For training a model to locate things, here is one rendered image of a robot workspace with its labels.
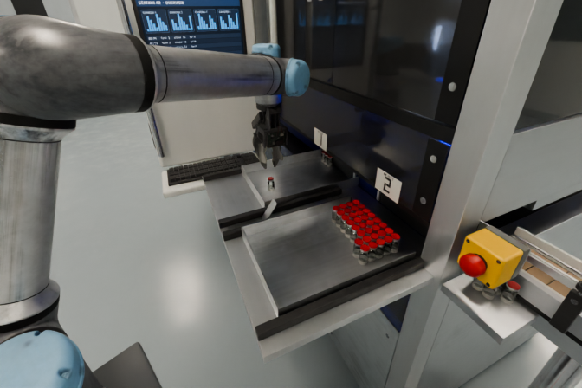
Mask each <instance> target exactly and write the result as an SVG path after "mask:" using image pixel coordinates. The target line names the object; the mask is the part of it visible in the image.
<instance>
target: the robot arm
mask: <svg viewBox="0 0 582 388"><path fill-rule="evenodd" d="M251 53H252V54H248V55H243V54H234V53H225V52H216V51H208V50H199V49H190V48H174V47H165V46H156V45H147V44H146V43H145V42H144V41H143V40H142V39H141V38H140V37H138V36H136V35H131V34H124V33H118V32H112V31H107V30H103V29H96V28H91V27H87V26H83V25H80V24H76V23H70V22H66V21H63V20H59V19H55V18H51V17H46V16H38V15H28V14H26V15H14V16H6V15H0V388H104V387H102V386H101V384H100V382H99V381H98V379H97V378H96V377H95V376H94V374H93V372H92V371H91V369H90V368H89V366H88V365H87V363H86V361H85V360H84V358H83V357H82V354H81V351H80V349H79V347H78V346H77V345H76V344H75V343H74V342H73V341H72V340H71V339H70V338H69V337H68V335H67V334H66V333H65V331H64V330H63V328H62V327H61V325H60V323H59V320H58V310H59V300H60V286H59V284H58V283H57V282H56V281H54V280H52V279H50V278H49V275H50V265H51V256H52V246H53V236H54V226H55V207H56V198H57V188H58V177H59V168H60V158H61V140H62V139H63V138H64V137H65V136H66V135H68V134H70V133H71V132H72V131H74V130H75V129H76V121H77V120H81V119H88V118H94V117H101V116H109V115H116V114H123V113H139V112H146V111H148V110H150V109H151V108H152V107H153V105H154V103H163V102H176V101H188V100H213V99H226V98H238V97H251V96H255V102H256V108H257V109H258V110H261V111H262V112H259V113H258V114H257V115H256V116H255V118H254V119H253V121H252V122H251V124H252V128H253V129H255V133H253V134H254V137H253V147H254V148H255V152H256V155H257V157H258V158H259V161H260V163H261V165H262V166H263V168H264V169H267V157H266V154H265V152H266V150H267V148H270V147H272V149H273V152H272V155H273V159H272V162H273V165H274V167H276V166H277V164H278V162H279V160H283V155H282V153H281V146H284V145H287V144H288V128H287V127H286V126H284V125H283V124H282V123H281V122H280V113H281V95H287V96H289V97H290V96H302V95H303V94H304V93H305V92H306V91H307V88H308V85H309V82H310V71H309V67H308V65H307V64H306V63H305V62H304V61H303V60H296V59H294V58H290V59H288V58H281V48H280V46H279V45H278V44H275V43H257V44H254V45H253V46H252V52H251Z"/></svg>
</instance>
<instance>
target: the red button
mask: <svg viewBox="0 0 582 388"><path fill-rule="evenodd" d="M459 266H460V268H461V270H462V271H463V273H464V274H465V275H468V276H470V277H474V278H476V277H479V276H481V275H484V274H485V272H486V266H485V264H484V262H483V260H482V259H481V258H480V257H479V256H478V255H475V254H473V253H468V254H466V255H463V256H461V257H460V260H459Z"/></svg>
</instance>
